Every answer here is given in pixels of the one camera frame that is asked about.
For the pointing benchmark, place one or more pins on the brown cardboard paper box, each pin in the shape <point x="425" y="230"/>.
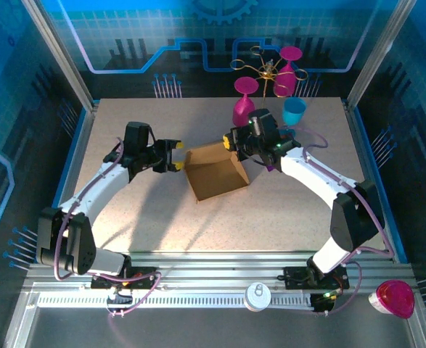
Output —
<point x="212" y="177"/>

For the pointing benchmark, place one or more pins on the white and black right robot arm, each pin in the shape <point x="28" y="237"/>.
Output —
<point x="314" y="174"/>

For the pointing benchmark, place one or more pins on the purple candy bag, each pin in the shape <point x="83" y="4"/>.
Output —
<point x="270" y="168"/>

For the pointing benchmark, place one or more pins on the magenta plastic wine glass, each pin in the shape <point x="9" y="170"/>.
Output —
<point x="243" y="108"/>
<point x="284" y="81"/>

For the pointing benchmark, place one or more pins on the blue plastic goblet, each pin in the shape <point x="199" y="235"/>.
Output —
<point x="293" y="112"/>

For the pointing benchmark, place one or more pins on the silver tin can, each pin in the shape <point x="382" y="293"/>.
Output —
<point x="257" y="297"/>

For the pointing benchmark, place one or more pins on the black controller board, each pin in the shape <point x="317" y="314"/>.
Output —
<point x="325" y="302"/>

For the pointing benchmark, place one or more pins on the magenta plastic bowl glass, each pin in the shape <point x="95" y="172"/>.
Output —
<point x="396" y="299"/>

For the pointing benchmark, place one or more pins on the aluminium side rail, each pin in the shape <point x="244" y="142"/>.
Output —
<point x="89" y="116"/>
<point x="352" y="119"/>

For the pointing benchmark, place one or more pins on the aluminium front frame rail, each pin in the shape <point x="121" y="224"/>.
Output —
<point x="216" y="270"/>

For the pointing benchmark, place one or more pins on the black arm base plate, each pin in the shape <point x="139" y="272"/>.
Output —
<point x="147" y="277"/>
<point x="292" y="277"/>

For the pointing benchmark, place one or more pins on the aluminium frame post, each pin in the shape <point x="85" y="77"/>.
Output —
<point x="377" y="54"/>
<point x="63" y="54"/>

